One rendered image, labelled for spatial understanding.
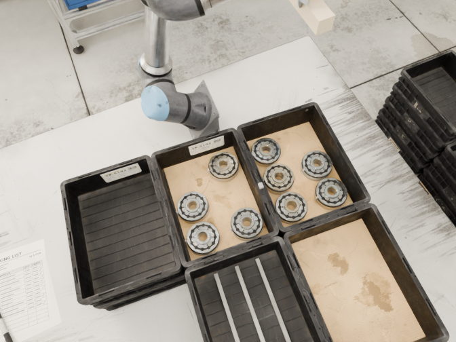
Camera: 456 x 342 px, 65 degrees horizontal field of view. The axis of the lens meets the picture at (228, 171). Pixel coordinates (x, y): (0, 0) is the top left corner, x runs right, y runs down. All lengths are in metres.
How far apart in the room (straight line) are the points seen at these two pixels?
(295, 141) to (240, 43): 1.59
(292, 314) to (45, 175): 1.07
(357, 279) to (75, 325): 0.91
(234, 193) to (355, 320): 0.53
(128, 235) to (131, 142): 0.45
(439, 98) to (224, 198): 1.27
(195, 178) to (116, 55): 1.78
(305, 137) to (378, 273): 0.52
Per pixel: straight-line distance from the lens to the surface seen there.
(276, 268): 1.15
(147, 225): 1.23
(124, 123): 1.60
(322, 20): 1.32
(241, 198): 1.21
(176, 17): 1.02
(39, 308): 1.44
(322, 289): 1.16
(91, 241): 1.27
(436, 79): 2.15
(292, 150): 1.31
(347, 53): 2.82
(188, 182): 1.25
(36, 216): 1.54
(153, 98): 1.30
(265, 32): 2.88
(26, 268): 1.49
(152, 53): 1.29
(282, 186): 1.20
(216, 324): 1.13
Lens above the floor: 1.96
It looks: 64 degrees down
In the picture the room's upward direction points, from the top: 5 degrees counter-clockwise
